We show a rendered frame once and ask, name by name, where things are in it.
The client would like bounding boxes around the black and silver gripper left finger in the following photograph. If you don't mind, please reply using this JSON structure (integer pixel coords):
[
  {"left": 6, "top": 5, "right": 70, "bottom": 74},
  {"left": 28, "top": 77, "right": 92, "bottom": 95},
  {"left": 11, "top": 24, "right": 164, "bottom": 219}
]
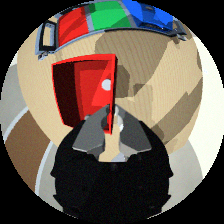
[{"left": 50, "top": 104, "right": 110, "bottom": 178}]

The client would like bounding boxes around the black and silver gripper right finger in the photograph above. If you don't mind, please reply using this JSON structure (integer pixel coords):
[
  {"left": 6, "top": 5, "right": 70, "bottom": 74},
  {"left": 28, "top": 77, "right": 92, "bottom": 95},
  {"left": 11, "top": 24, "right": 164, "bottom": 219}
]
[{"left": 113, "top": 104, "right": 174, "bottom": 178}]

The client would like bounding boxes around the red plastic bin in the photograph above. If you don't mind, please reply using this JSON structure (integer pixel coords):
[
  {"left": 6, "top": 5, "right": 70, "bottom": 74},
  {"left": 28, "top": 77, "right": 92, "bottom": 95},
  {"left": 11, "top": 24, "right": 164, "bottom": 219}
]
[{"left": 52, "top": 54, "right": 118, "bottom": 135}]

